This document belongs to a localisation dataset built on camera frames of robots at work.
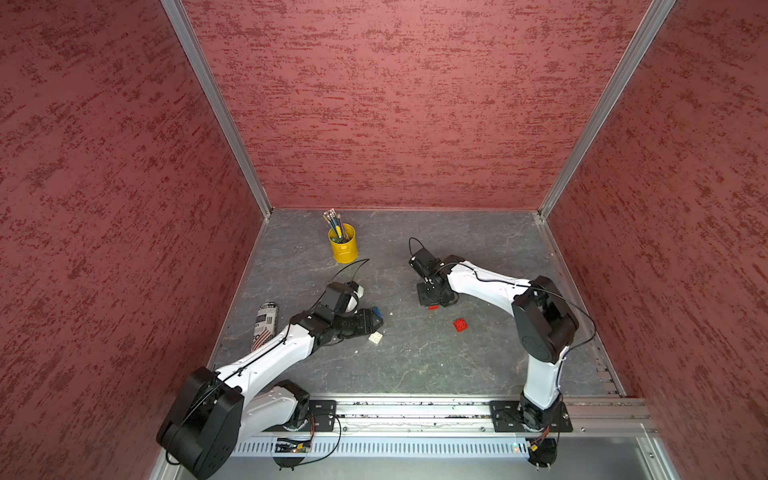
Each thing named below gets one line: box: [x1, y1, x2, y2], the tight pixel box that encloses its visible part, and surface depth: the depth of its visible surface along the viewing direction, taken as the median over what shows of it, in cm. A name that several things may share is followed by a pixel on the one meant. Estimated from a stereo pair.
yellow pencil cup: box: [328, 223, 359, 264], surface depth 101 cm
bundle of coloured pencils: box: [322, 208, 350, 244], surface depth 99 cm
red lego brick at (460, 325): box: [453, 318, 468, 333], surface depth 91 cm
